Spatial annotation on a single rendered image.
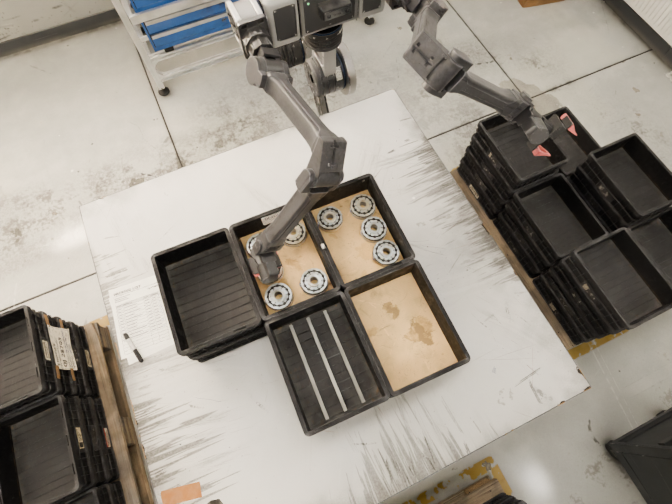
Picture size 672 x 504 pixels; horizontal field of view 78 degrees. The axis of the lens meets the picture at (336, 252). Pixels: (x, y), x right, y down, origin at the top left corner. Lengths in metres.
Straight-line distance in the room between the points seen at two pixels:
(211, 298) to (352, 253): 0.57
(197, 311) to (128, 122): 1.99
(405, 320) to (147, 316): 1.03
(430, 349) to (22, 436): 1.79
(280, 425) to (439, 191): 1.19
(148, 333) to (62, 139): 1.98
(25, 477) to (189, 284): 1.12
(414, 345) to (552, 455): 1.24
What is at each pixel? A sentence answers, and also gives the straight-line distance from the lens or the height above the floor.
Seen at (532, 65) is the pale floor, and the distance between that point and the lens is 3.67.
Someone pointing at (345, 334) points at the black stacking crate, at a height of 0.83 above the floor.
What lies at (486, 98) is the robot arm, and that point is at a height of 1.45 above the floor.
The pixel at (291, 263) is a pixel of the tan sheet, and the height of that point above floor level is 0.83.
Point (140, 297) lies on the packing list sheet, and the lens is 1.89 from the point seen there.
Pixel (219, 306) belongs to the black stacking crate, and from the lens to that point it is 1.63.
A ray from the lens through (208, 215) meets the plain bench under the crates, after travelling 1.93.
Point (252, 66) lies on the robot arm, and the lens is 1.29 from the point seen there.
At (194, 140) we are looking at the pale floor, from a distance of 3.09.
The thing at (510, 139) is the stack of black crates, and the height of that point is 0.49.
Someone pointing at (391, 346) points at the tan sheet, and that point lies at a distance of 1.55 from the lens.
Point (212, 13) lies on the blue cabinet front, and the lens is 3.15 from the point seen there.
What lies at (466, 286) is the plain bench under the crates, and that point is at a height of 0.70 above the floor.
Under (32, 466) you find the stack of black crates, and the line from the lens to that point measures 2.36.
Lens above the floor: 2.35
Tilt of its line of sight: 68 degrees down
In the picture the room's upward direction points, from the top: straight up
